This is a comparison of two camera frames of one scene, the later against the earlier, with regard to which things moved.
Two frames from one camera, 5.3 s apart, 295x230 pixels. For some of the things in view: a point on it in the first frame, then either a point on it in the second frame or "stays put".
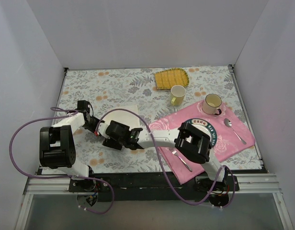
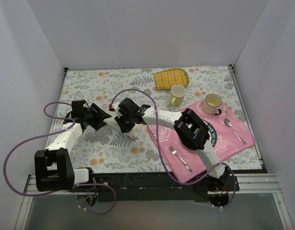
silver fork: (174, 151) stays put
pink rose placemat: (232, 136) stays put
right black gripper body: (111, 143) to (122, 121)
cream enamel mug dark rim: (211, 105) stays put
